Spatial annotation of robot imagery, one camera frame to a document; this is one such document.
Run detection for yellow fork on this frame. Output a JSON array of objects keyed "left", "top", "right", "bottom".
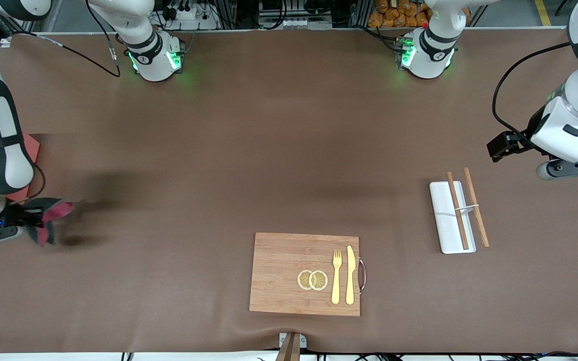
[{"left": 331, "top": 250, "right": 343, "bottom": 305}]

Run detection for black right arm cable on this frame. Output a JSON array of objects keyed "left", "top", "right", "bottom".
[{"left": 0, "top": 0, "right": 121, "bottom": 121}]

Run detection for lemon slice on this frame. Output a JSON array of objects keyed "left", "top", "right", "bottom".
[{"left": 309, "top": 270, "right": 329, "bottom": 291}]

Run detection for pink plastic bin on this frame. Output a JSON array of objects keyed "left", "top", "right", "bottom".
[{"left": 0, "top": 125, "right": 40, "bottom": 202}]

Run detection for metal table edge bracket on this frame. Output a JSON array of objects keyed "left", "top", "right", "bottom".
[{"left": 279, "top": 332, "right": 307, "bottom": 361}]

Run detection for orange snack bags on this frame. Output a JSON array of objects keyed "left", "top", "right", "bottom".
[{"left": 368, "top": 0, "right": 430, "bottom": 28}]

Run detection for brown table cover mat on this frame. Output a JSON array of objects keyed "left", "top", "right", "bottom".
[{"left": 0, "top": 28, "right": 578, "bottom": 354}]

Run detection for wooden cutting board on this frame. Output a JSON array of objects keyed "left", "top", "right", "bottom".
[{"left": 249, "top": 232, "right": 367, "bottom": 317}]

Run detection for white rectangular tray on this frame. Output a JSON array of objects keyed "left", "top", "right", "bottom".
[{"left": 429, "top": 182, "right": 477, "bottom": 254}]

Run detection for yellow knife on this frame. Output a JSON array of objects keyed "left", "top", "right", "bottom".
[{"left": 346, "top": 245, "right": 356, "bottom": 305}]

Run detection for white power strip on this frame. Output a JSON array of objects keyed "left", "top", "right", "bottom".
[{"left": 161, "top": 0, "right": 219, "bottom": 31}]

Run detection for grey and pink cloth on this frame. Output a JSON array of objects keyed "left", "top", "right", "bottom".
[{"left": 26, "top": 198, "right": 76, "bottom": 246}]

